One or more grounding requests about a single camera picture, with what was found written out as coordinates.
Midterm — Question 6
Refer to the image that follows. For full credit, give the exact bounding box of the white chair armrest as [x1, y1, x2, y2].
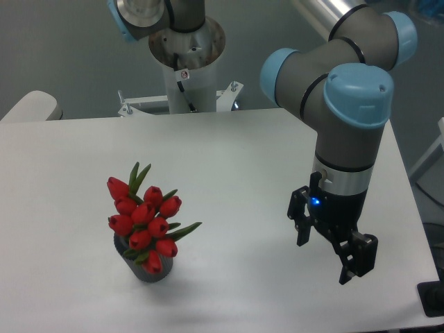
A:
[1, 90, 63, 123]

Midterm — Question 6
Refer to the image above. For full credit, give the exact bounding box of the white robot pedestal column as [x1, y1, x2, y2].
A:
[148, 16, 225, 112]

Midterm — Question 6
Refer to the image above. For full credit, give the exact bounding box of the white metal base frame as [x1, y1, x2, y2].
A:
[117, 80, 244, 117]

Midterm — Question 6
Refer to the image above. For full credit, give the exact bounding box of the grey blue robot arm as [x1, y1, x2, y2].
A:
[108, 1, 418, 284]

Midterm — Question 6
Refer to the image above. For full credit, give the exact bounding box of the dark grey ribbed vase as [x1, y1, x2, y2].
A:
[114, 233, 173, 283]

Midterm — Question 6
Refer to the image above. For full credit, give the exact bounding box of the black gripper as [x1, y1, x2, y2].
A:
[287, 171, 378, 285]

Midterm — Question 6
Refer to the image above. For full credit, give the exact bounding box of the black pedestal cable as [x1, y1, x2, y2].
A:
[172, 52, 198, 113]

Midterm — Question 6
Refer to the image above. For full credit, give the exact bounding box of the red tulip bouquet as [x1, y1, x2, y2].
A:
[107, 162, 202, 263]

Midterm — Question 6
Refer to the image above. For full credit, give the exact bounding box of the black box at table edge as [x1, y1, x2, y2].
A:
[417, 281, 443, 318]

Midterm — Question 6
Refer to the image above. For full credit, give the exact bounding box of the white frame at right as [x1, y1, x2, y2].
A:
[407, 118, 443, 184]

